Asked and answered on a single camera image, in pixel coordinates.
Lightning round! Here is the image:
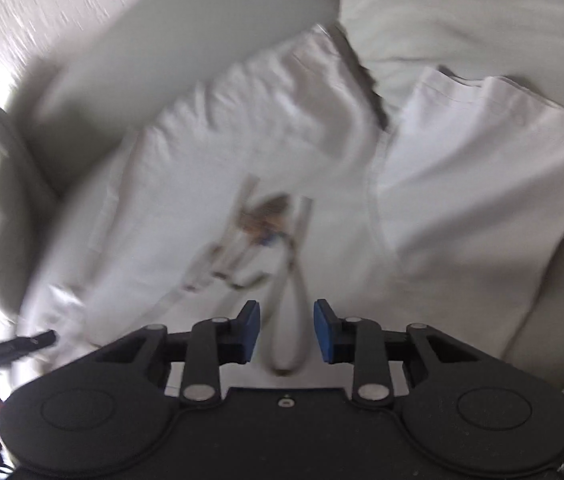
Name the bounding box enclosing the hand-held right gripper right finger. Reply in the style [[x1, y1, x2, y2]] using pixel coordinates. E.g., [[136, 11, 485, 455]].
[[313, 299, 477, 403]]

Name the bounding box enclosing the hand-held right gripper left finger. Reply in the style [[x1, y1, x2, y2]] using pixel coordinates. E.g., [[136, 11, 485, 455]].
[[94, 300, 261, 403]]

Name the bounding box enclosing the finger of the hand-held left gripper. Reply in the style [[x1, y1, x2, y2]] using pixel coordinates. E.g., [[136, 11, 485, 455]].
[[0, 330, 58, 361]]

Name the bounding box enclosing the light grey hoodie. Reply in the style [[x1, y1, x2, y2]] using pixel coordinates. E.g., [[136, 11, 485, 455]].
[[0, 22, 564, 376]]

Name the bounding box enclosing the beige pillow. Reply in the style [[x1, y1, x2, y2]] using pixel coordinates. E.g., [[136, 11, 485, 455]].
[[0, 100, 63, 316]]

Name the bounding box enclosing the grey sofa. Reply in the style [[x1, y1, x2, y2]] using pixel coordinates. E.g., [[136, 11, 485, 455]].
[[0, 0, 564, 396]]

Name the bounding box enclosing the beige seat cushion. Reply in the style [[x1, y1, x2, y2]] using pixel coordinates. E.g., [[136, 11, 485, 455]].
[[337, 0, 564, 391]]

